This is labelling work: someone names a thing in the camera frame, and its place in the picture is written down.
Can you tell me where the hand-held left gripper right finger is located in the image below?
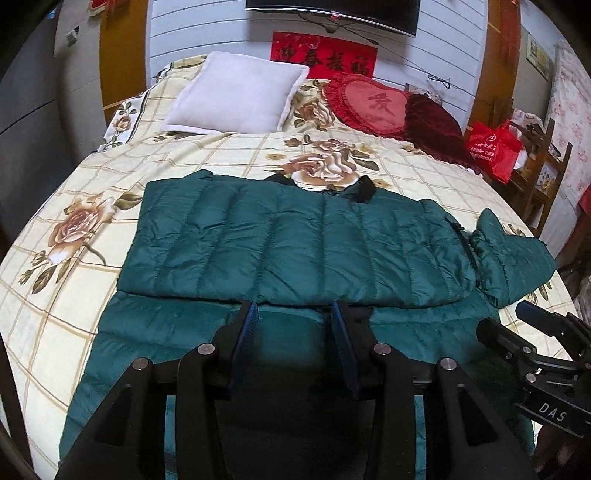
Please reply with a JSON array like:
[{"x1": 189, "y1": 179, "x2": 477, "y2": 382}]
[{"x1": 331, "y1": 300, "x2": 539, "y2": 480}]

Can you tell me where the bed with floral sheet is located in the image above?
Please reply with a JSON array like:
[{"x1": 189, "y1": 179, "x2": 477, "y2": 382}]
[{"x1": 0, "y1": 53, "x2": 578, "y2": 480}]

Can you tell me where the dark red velvet cushion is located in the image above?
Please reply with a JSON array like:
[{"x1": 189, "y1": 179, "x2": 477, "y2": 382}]
[{"x1": 402, "y1": 92, "x2": 481, "y2": 174}]

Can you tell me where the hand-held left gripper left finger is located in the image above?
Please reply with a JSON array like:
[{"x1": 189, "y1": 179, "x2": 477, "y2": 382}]
[{"x1": 54, "y1": 300, "x2": 260, "y2": 480}]

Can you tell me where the floral curtain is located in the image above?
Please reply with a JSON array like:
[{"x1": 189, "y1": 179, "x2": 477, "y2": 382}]
[{"x1": 549, "y1": 44, "x2": 591, "y2": 204}]

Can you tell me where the red wall banner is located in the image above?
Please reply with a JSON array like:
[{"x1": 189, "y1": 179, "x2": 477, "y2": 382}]
[{"x1": 271, "y1": 31, "x2": 378, "y2": 79}]

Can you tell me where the black wall television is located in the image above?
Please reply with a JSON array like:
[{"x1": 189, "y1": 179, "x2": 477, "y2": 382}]
[{"x1": 245, "y1": 0, "x2": 421, "y2": 38}]

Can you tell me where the red plastic bag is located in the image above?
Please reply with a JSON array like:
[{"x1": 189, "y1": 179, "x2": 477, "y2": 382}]
[{"x1": 464, "y1": 119, "x2": 522, "y2": 183}]

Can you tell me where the green down jacket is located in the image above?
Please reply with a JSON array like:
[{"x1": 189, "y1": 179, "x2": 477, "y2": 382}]
[{"x1": 59, "y1": 170, "x2": 557, "y2": 480}]

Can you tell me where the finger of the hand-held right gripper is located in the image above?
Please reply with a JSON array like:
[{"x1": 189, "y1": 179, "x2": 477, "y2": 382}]
[
  {"x1": 477, "y1": 318, "x2": 539, "y2": 367},
  {"x1": 516, "y1": 300, "x2": 561, "y2": 335}
]

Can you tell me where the framed wall picture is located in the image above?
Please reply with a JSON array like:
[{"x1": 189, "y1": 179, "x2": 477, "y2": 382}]
[{"x1": 526, "y1": 37, "x2": 555, "y2": 79}]

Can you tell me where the wooden chair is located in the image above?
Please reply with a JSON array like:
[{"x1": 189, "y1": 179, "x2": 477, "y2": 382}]
[{"x1": 508, "y1": 108, "x2": 573, "y2": 238}]

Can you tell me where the white square pillow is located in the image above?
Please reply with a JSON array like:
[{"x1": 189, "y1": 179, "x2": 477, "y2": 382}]
[{"x1": 163, "y1": 52, "x2": 310, "y2": 136}]

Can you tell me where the black wall cable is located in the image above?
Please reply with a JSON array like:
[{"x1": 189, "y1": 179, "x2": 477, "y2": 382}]
[{"x1": 379, "y1": 44, "x2": 451, "y2": 90}]

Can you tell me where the red heart cushion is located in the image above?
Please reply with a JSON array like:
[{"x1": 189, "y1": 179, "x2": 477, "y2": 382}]
[{"x1": 323, "y1": 71, "x2": 416, "y2": 136}]

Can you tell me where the orange wooden wall panel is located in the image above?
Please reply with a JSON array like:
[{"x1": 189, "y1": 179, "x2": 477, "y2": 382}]
[
  {"x1": 99, "y1": 0, "x2": 154, "y2": 108},
  {"x1": 475, "y1": 0, "x2": 522, "y2": 126}
]

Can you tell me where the grey wardrobe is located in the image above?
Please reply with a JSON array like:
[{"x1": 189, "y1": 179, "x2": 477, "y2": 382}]
[{"x1": 0, "y1": 0, "x2": 109, "y2": 222}]

